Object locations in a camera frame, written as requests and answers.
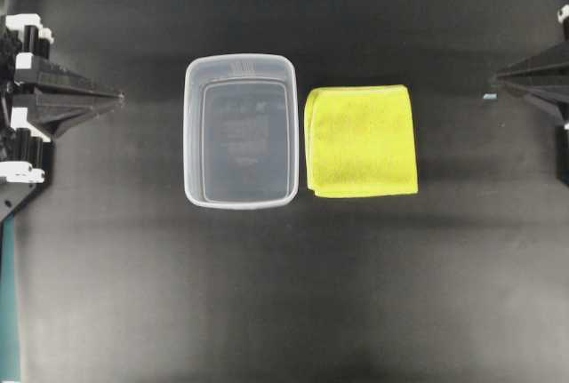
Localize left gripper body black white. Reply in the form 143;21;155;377
1;13;54;185

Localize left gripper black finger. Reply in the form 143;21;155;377
14;93;124;139
15;54;124;99

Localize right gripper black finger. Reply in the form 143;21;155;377
498;81;568;125
494;46;565;83

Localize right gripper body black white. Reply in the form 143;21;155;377
552;4;569;180

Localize clear plastic container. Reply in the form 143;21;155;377
183;53;300;210

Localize yellow folded towel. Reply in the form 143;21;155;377
304;84;419;198

